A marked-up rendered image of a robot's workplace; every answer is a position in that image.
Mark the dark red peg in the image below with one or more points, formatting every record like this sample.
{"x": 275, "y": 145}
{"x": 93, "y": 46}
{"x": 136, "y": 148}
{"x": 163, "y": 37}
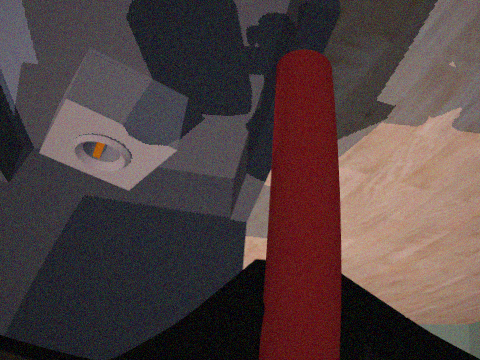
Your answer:
{"x": 302, "y": 293}

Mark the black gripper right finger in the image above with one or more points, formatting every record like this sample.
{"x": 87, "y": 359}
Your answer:
{"x": 373, "y": 330}

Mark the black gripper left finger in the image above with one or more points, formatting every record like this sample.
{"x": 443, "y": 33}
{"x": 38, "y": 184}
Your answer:
{"x": 227, "y": 326}

